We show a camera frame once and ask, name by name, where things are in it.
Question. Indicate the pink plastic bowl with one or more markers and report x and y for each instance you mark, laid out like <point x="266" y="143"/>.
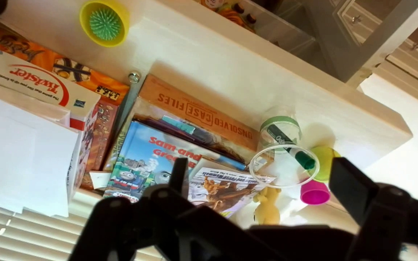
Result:
<point x="315" y="192"/>

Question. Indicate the black marker green cap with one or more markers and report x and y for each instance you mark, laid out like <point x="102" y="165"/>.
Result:
<point x="291" y="146"/>

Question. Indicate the white paper sheets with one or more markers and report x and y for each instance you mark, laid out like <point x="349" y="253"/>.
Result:
<point x="21" y="153"/>

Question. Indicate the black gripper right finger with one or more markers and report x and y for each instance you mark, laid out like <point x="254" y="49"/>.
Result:
<point x="398" y="226"/>

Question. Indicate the white chair with cloth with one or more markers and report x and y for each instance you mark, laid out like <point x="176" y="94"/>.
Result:
<point x="344" y="33"/>

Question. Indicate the yellow-green tennis ball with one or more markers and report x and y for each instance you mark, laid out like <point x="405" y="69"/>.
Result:
<point x="326" y="161"/>

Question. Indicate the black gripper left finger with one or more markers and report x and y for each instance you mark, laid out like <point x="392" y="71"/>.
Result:
<point x="170" y="232"/>

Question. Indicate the large white window blind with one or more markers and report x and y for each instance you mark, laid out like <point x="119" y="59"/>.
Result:
<point x="29" y="236"/>

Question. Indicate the white Twister game box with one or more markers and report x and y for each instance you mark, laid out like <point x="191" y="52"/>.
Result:
<point x="35" y="84"/>

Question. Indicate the orange toy in cabinet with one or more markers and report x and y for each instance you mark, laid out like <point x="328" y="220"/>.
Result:
<point x="228" y="10"/>

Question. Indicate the orange case files box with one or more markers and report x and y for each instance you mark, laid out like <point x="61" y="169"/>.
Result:
<point x="199" y="113"/>

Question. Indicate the low white side counter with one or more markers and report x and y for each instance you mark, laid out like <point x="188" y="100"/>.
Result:
<point x="407" y="124"/>

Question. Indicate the white counter cabinet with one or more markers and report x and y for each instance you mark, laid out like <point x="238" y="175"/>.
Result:
<point x="247" y="66"/>

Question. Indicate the orange board game box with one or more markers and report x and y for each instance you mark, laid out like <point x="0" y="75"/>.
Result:
<point x="73" y="69"/>

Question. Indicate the brown cartoon booklet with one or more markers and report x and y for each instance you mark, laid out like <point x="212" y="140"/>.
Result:
<point x="224" y="188"/>

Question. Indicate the blue children's picture book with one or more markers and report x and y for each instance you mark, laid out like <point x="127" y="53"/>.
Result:
<point x="151" y="159"/>

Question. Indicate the yellow rabbit figure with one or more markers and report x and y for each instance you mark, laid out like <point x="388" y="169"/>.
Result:
<point x="267" y="204"/>

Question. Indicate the small silver metal ball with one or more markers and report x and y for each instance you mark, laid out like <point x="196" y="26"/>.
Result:
<point x="134" y="76"/>

